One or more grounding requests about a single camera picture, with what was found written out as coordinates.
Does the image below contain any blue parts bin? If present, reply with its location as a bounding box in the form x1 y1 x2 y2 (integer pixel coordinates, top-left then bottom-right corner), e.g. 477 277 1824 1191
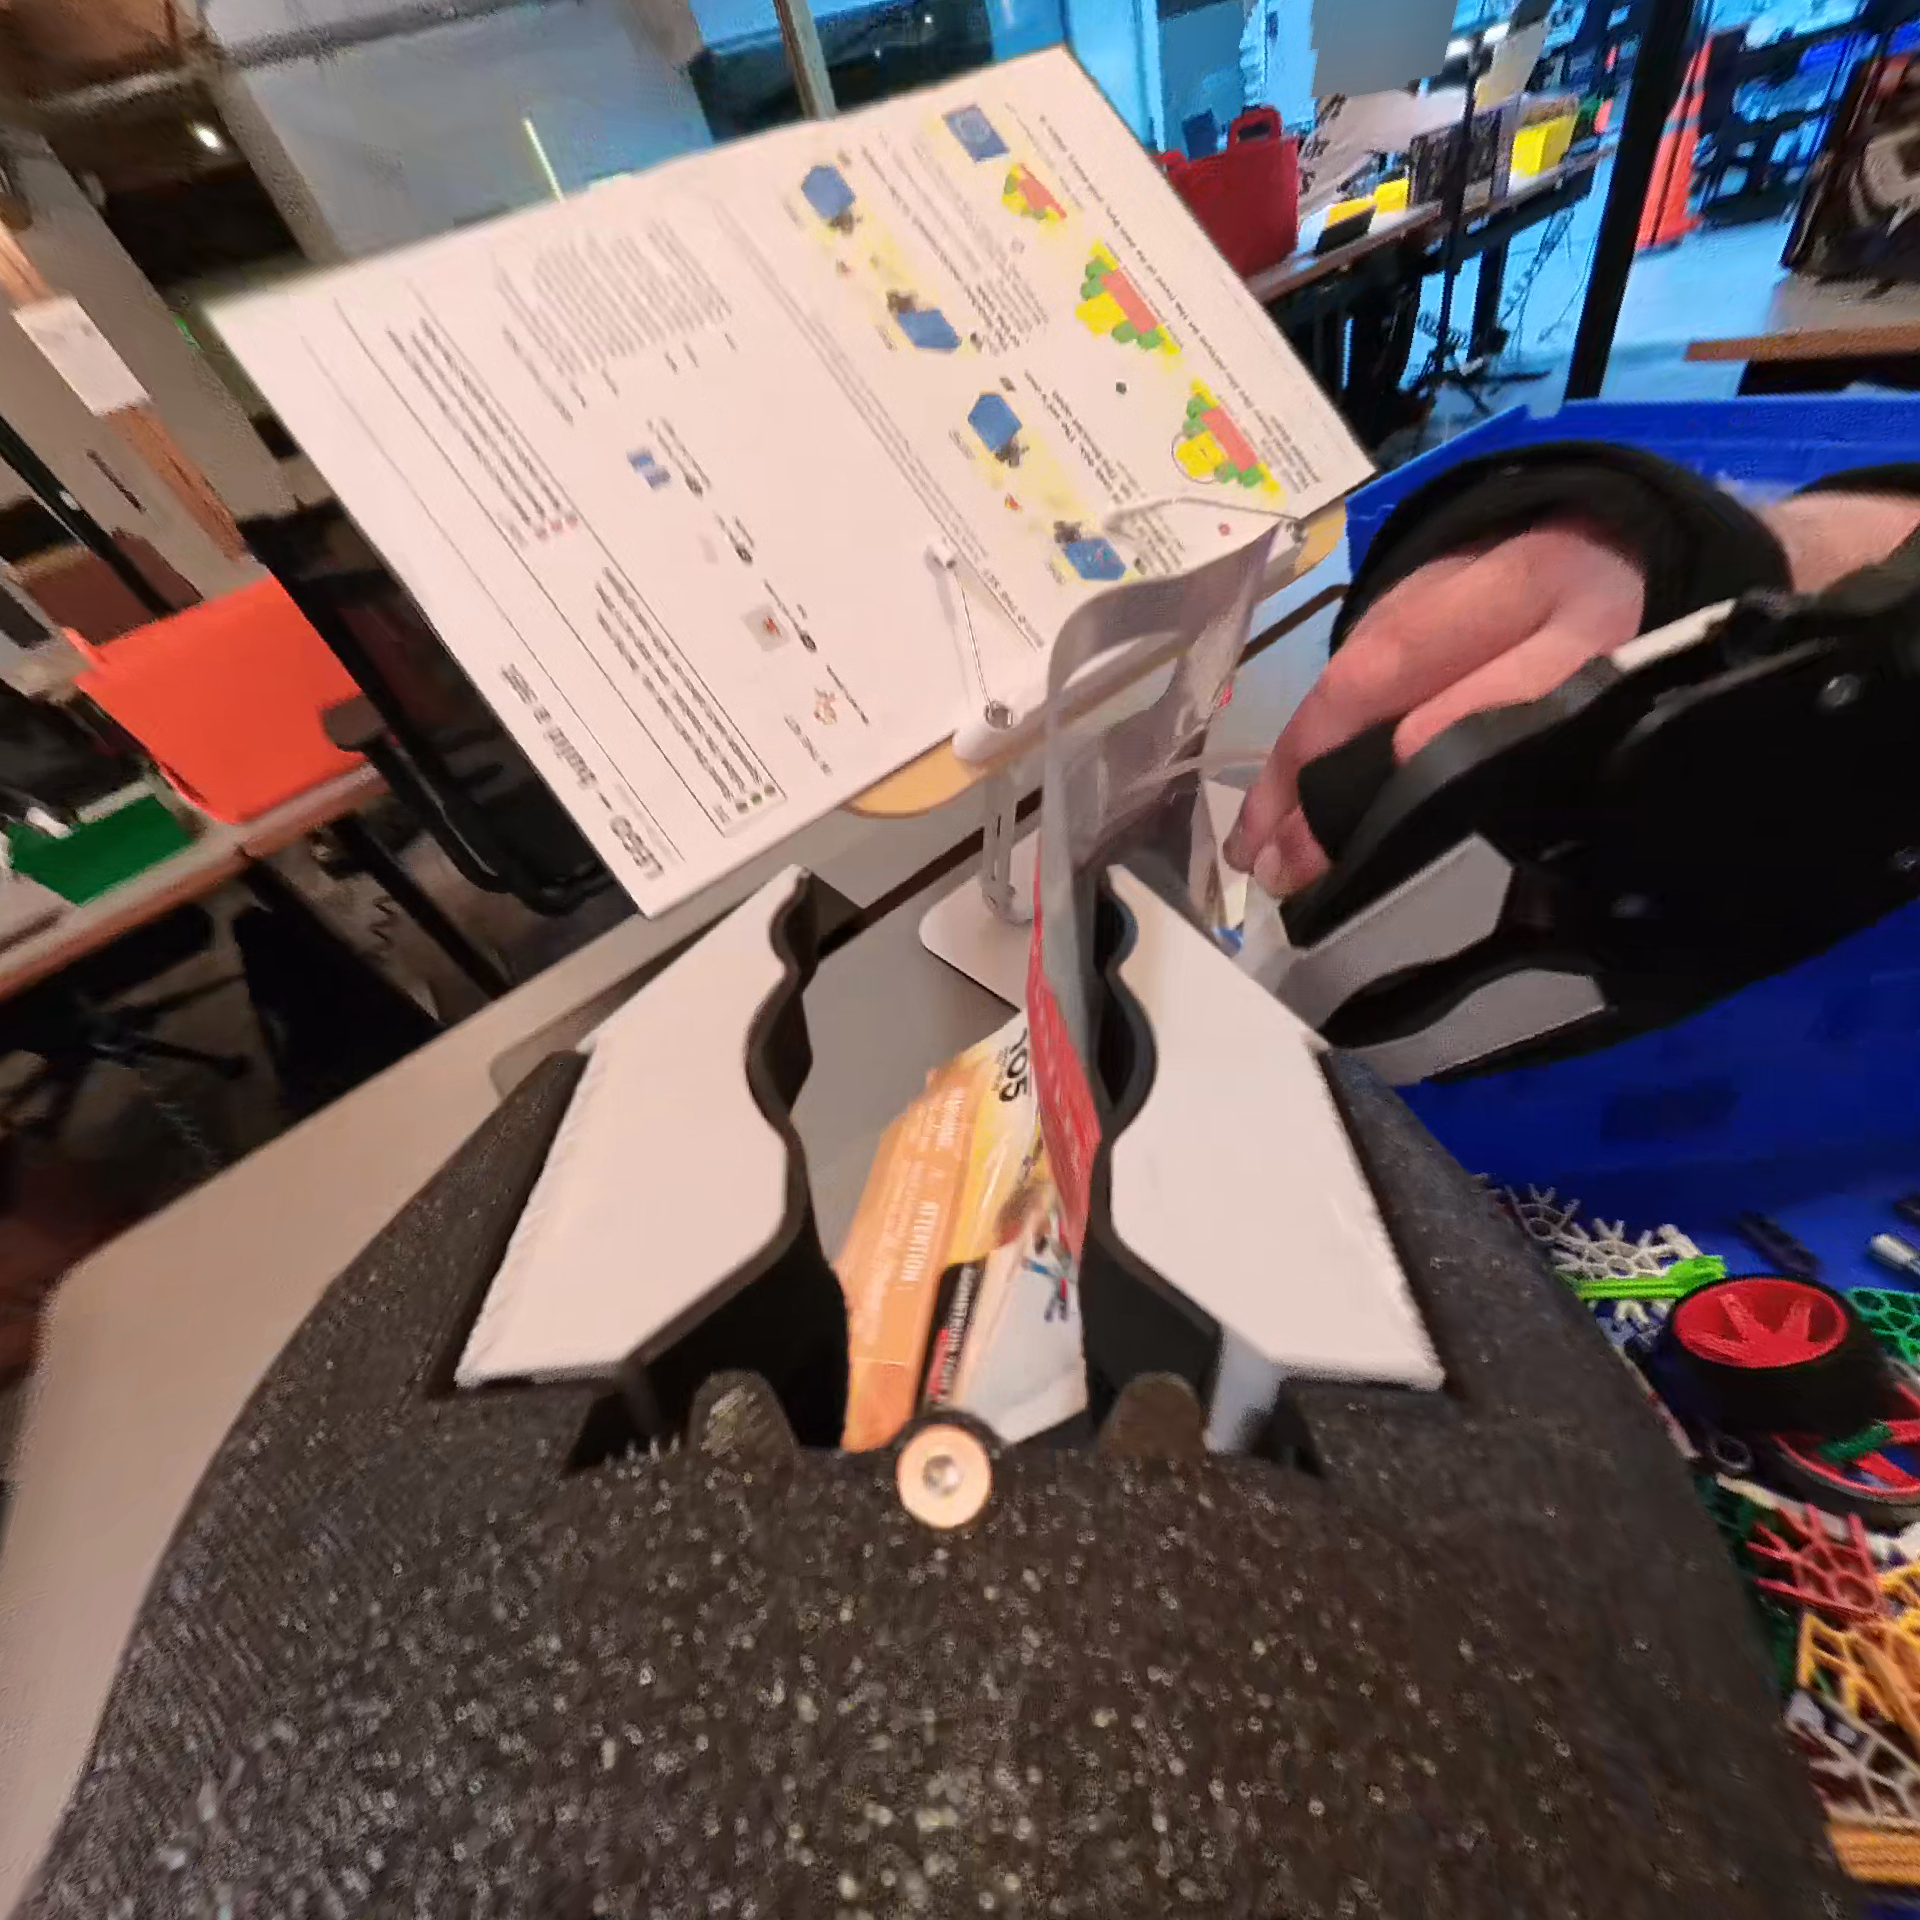
1341 399 1920 1875

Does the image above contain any orange traffic cone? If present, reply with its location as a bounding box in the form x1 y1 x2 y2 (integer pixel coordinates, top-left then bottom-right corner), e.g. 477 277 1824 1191
1634 38 1712 250

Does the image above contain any pile of colourful construction pieces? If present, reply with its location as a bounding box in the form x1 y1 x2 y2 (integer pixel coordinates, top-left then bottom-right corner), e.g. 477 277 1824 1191
1501 1184 1920 1875

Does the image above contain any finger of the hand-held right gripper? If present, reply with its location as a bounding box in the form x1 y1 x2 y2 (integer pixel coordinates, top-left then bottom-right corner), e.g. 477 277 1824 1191
1261 830 1517 1028
1326 964 1612 1089

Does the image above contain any person's right hand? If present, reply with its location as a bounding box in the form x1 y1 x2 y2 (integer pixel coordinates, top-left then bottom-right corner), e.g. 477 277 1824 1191
1222 525 1652 897

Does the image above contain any white document stand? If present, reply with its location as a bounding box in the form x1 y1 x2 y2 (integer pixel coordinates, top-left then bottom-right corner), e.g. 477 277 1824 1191
201 44 1376 1021

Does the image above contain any orange flat panel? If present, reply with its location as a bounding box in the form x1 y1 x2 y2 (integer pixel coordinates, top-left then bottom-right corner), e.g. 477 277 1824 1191
78 578 378 822

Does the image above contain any green plastic box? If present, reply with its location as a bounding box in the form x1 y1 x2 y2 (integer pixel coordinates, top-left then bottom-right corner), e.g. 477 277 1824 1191
0 785 198 902

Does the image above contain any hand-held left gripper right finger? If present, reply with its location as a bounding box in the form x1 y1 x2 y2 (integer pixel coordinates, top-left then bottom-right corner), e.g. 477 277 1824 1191
1102 867 1448 1454

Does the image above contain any black pole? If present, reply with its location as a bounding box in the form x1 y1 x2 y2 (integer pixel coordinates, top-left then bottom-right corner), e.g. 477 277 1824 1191
1565 0 1696 399

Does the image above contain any wooden side table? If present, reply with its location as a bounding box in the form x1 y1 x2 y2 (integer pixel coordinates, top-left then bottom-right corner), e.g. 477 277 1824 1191
1244 149 1624 305

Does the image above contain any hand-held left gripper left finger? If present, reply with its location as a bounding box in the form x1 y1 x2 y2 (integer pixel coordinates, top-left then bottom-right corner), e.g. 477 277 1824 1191
455 867 820 1388

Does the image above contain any red tote bag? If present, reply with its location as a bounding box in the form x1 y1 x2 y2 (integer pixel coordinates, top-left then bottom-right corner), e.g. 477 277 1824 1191
1164 106 1307 277

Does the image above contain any black toy set box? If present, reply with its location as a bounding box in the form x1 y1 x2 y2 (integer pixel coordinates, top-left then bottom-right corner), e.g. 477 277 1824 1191
1786 51 1920 284

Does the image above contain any red wheel with black tyre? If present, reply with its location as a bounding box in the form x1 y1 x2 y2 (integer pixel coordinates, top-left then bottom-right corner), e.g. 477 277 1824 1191
1665 1276 1893 1434
1747 1386 1920 1514

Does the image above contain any long grey table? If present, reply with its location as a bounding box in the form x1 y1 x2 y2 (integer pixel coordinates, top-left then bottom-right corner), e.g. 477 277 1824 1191
0 765 393 993

